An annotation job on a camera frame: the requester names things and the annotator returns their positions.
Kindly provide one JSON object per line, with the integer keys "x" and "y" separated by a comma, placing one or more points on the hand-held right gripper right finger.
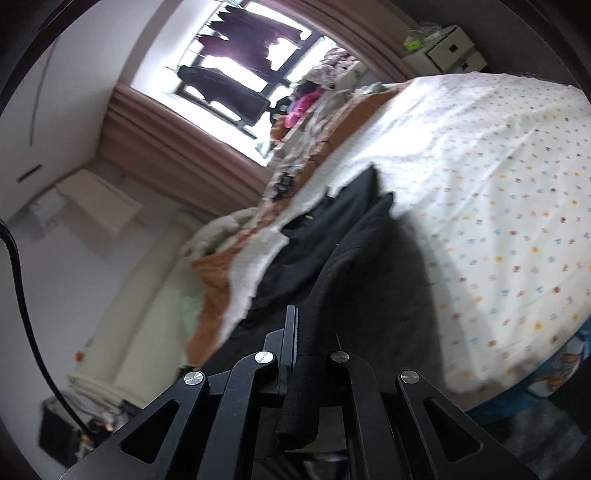
{"x": 360, "y": 392}

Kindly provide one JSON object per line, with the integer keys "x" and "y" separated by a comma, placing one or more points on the small orange toy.
{"x": 79, "y": 357}

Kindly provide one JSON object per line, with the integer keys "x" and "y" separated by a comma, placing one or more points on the cream padded headboard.
{"x": 138, "y": 300}

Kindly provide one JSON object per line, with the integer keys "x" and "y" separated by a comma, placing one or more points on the pink cloth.
{"x": 300, "y": 106}

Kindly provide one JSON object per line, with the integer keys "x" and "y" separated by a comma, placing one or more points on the window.
{"x": 221, "y": 64}

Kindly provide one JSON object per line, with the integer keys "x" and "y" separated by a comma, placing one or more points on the beige hanging towel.
{"x": 101, "y": 203}

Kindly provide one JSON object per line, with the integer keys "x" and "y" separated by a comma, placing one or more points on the white nightstand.
{"x": 448, "y": 50}

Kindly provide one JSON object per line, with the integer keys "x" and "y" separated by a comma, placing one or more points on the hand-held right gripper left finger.
{"x": 290, "y": 341}

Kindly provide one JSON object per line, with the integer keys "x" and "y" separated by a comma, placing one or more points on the white air conditioner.
{"x": 46, "y": 212}

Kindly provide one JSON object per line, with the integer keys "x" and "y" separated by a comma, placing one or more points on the grey plush toy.
{"x": 221, "y": 228}

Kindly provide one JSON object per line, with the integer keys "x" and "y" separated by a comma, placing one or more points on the green small item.
{"x": 412, "y": 45}

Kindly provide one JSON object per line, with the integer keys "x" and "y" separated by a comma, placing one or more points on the white dotted bed sheet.
{"x": 508, "y": 184}

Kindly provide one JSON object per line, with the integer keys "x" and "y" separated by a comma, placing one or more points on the hanging dark garment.
{"x": 221, "y": 87}

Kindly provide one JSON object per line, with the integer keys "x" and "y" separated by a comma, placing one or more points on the black jacket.
{"x": 351, "y": 230}

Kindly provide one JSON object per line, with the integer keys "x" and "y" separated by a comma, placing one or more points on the orange quilt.
{"x": 212, "y": 286}

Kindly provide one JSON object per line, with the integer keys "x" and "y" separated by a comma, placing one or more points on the pale green pillow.
{"x": 189, "y": 314}

